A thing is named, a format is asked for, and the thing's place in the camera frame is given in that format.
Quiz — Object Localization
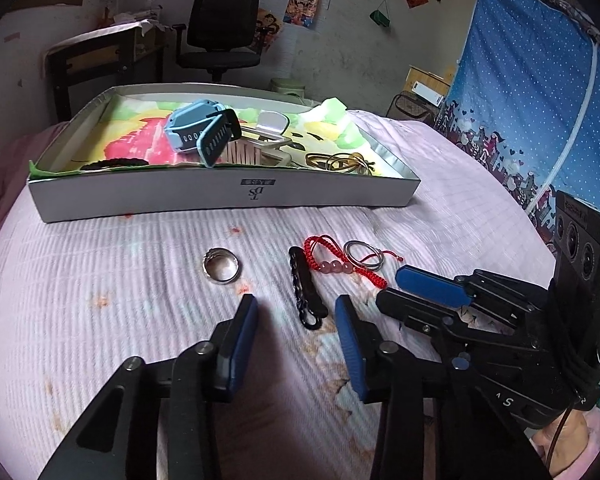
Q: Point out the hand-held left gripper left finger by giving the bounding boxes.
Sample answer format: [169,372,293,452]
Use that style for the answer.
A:
[37,293,259,480]

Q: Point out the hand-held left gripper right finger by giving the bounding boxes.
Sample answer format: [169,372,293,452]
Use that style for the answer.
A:
[334,294,551,480]

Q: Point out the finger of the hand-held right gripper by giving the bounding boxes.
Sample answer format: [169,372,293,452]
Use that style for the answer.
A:
[376,287,522,357]
[395,265,549,312]

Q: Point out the wide silver ring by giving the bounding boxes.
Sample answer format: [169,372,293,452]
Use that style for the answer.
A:
[201,247,242,286]

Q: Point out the black chain hair clip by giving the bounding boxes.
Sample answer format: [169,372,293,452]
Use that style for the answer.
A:
[287,245,330,332]

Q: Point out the thin silver ring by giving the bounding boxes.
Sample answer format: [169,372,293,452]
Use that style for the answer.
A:
[343,239,385,269]

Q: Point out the red string bracelet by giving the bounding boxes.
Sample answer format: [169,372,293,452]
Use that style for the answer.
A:
[302,234,405,291]

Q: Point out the white cardboard box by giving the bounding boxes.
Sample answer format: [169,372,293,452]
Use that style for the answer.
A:
[27,85,422,224]

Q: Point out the black hair tie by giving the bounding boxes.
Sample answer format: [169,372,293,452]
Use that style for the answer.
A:
[78,156,150,172]

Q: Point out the blue smartwatch with dark strap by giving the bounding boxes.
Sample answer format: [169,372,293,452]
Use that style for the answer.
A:
[162,99,241,169]

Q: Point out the person's right hand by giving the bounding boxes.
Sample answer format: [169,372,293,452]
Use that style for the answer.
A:
[529,408,600,477]

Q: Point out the blue dotted curtain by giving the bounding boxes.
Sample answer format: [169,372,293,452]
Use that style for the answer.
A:
[432,0,600,247]

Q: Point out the wooden cabinet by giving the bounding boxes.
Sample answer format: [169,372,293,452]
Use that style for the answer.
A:
[404,63,456,106]

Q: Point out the green trash bin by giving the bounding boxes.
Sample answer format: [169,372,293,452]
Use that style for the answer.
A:
[269,77,309,99]

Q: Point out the colourful paper lining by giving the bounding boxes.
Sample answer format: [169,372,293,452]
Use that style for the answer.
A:
[30,96,382,179]

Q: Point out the black office chair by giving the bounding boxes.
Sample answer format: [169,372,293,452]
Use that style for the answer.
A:
[172,0,264,84]

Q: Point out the dark wooden desk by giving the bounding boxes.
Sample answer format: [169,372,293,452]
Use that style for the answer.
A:
[44,19,182,122]

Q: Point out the papers on desk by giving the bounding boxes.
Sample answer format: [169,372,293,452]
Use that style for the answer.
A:
[102,4,164,26]

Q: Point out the wire basket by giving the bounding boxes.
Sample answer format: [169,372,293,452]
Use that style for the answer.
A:
[385,90,439,124]

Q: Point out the orange cartoon wall poster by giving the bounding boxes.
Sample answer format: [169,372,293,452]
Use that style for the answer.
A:
[252,8,284,54]

